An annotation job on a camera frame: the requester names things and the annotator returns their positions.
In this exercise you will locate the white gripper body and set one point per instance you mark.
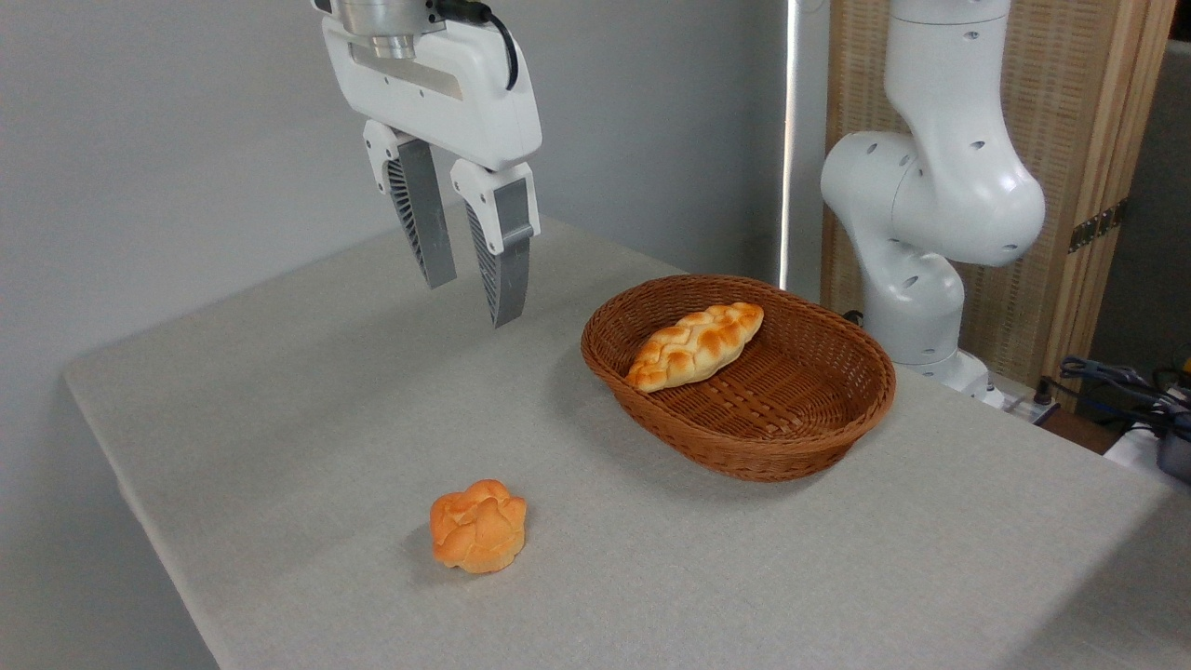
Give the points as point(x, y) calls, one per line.
point(447, 98)

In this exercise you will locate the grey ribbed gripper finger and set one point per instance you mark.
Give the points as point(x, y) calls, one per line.
point(507, 261)
point(423, 214)

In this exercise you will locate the round knotted bread roll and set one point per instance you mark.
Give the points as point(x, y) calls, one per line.
point(479, 529)

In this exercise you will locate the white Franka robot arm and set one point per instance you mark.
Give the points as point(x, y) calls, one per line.
point(940, 186)

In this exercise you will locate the braided golden bread loaf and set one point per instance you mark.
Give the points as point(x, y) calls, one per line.
point(693, 346)

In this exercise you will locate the brown woven wicker basket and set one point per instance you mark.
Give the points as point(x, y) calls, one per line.
point(791, 409)

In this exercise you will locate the grey tablecloth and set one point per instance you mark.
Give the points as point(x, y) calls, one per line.
point(372, 419)

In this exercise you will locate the white vertical strip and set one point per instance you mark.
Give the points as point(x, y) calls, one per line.
point(788, 140)

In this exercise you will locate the metal screen hinge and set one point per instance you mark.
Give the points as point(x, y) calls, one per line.
point(1098, 226)

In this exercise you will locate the grey white box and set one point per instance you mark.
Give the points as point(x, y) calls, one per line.
point(1163, 451)

